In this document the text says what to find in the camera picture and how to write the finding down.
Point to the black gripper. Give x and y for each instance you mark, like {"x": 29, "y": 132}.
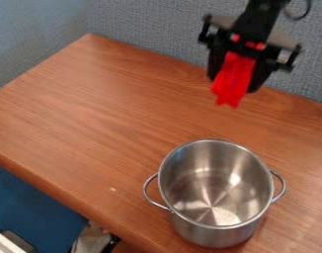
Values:
{"x": 253, "y": 25}

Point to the red block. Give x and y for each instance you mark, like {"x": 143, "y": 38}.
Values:
{"x": 229, "y": 84}

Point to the metal pot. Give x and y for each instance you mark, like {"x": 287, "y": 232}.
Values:
{"x": 216, "y": 188}

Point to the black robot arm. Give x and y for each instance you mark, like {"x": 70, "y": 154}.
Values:
{"x": 267, "y": 6}

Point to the white object at corner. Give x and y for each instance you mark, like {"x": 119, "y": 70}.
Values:
{"x": 13, "y": 243}

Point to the grey table leg bracket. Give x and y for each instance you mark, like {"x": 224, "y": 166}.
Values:
{"x": 94, "y": 240}

